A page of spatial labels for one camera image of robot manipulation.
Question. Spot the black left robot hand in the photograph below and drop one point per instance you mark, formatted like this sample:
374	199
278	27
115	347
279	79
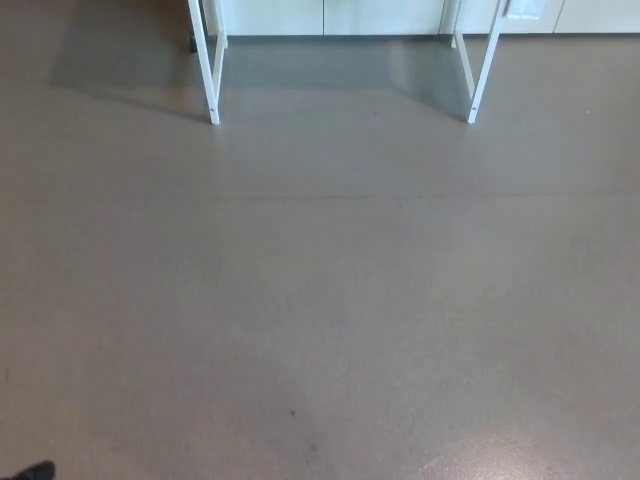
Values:
39	471

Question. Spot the black caster wheel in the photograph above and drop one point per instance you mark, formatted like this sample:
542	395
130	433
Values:
192	42

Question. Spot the white cabinet fronts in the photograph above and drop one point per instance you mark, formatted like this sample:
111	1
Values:
380	15

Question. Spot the white desk with metal frame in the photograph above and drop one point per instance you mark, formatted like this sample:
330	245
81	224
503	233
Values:
207	75

